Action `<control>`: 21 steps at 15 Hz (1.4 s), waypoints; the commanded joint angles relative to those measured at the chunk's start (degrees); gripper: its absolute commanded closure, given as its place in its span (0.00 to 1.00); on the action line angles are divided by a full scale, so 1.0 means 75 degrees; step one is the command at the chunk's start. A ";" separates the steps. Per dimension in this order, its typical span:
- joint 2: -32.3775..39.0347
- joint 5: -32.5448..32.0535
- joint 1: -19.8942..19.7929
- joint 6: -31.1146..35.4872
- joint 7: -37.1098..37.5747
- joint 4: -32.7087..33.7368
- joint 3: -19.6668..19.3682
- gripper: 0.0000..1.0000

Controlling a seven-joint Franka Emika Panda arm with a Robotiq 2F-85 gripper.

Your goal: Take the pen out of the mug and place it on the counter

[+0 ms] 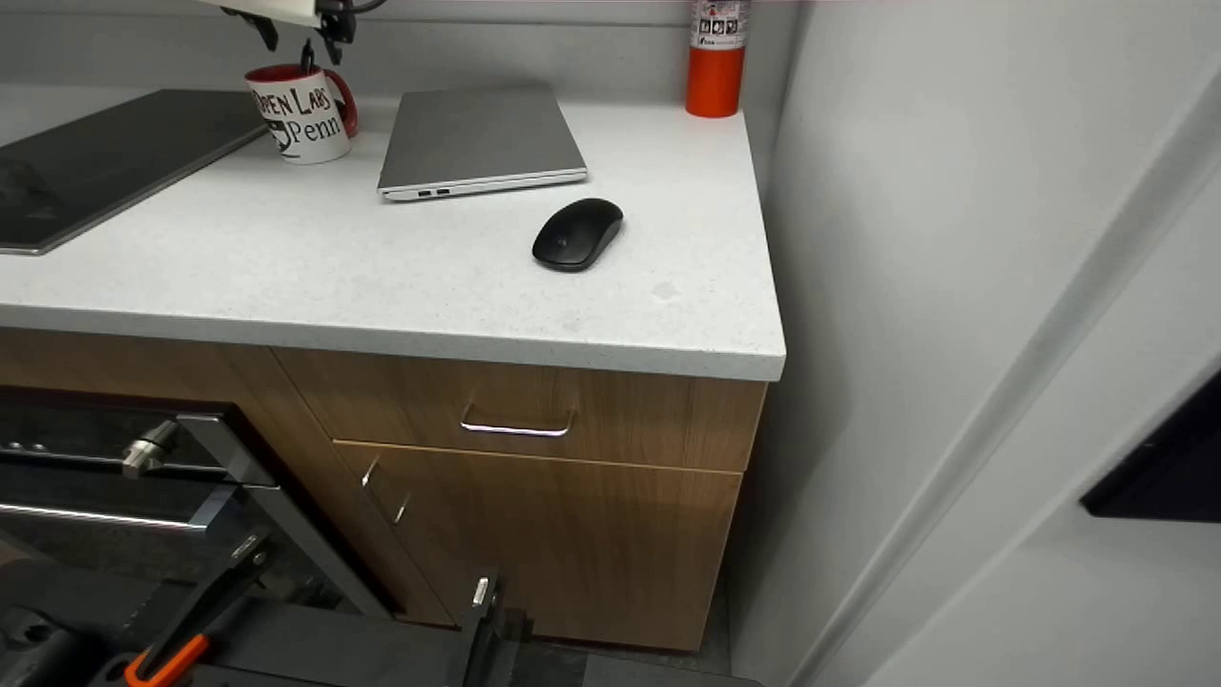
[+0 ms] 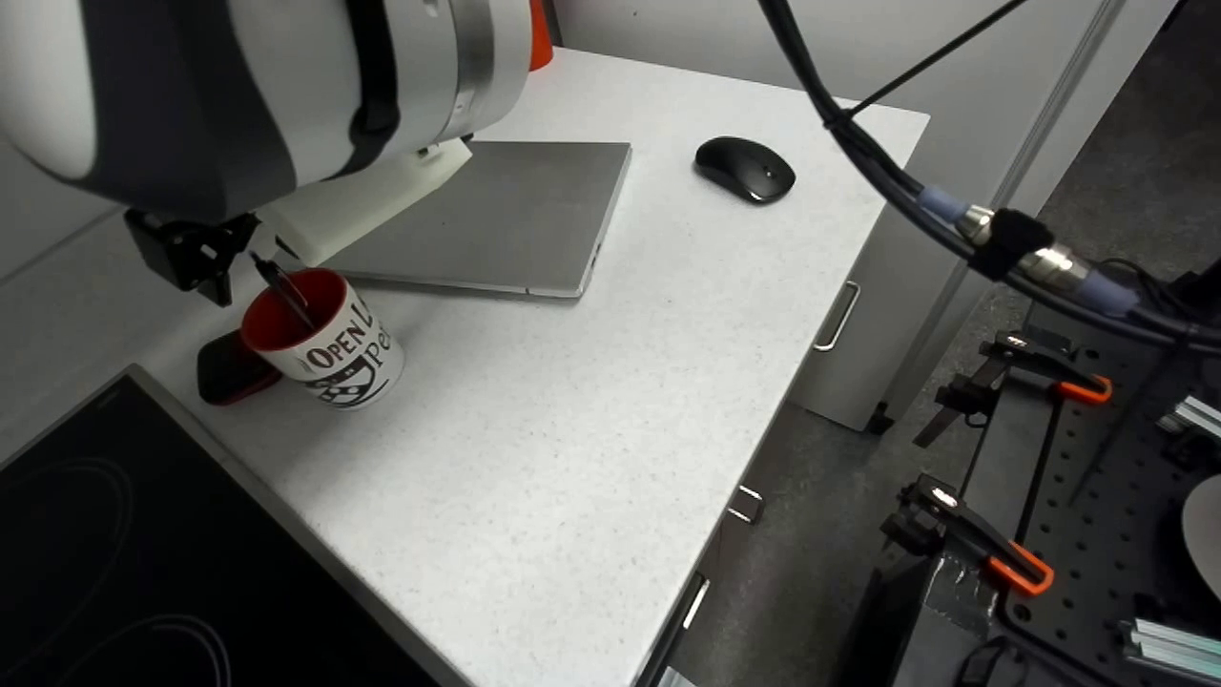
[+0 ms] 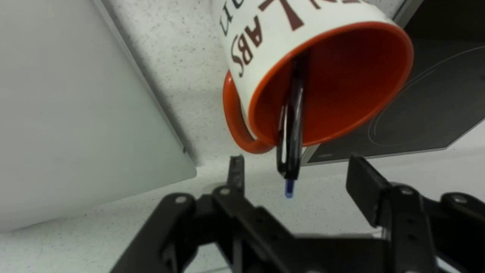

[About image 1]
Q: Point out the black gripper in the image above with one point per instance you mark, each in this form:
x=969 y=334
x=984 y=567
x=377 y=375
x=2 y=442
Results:
x=339 y=10

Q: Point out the dark pen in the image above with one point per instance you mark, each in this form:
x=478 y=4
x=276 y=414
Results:
x=305 y=59

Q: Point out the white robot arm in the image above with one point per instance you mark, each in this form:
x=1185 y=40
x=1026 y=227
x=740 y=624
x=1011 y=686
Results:
x=271 y=10

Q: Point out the grey closed laptop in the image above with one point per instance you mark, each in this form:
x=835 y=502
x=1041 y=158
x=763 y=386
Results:
x=478 y=141

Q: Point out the black computer mouse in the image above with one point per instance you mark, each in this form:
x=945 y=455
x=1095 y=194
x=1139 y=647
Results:
x=576 y=233

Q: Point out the orange and white bottle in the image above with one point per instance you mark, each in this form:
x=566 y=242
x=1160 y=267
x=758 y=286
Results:
x=713 y=73

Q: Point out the wooden drawer front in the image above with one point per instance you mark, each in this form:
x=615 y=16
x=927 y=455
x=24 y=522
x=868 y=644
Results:
x=634 y=417

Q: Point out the wooden cabinet door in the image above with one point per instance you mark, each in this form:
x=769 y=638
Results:
x=596 y=546

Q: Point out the black clamp with silver tip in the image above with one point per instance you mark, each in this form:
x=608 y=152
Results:
x=482 y=632

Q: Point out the dark metal frame bar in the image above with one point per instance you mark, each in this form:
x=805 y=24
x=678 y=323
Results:
x=271 y=508

